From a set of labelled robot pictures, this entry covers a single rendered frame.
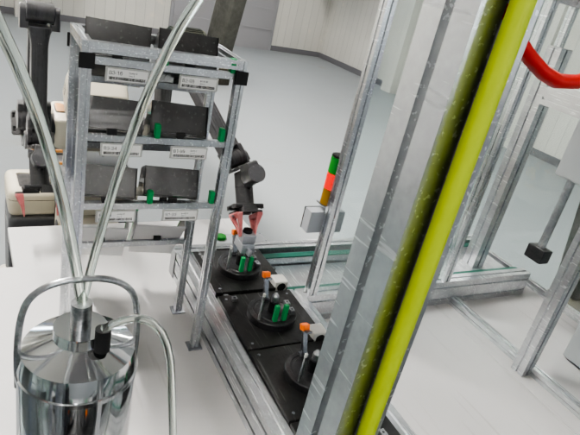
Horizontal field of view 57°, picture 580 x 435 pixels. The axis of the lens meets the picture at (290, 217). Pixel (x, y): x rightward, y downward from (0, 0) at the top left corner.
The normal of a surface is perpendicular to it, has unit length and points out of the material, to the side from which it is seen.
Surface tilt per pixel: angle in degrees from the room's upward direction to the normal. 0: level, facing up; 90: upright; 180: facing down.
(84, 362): 24
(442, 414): 0
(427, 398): 0
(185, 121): 65
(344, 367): 90
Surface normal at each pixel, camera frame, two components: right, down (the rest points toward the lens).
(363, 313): -0.88, 0.02
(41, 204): 0.48, 0.46
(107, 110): 0.33, 0.04
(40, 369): 0.01, -0.70
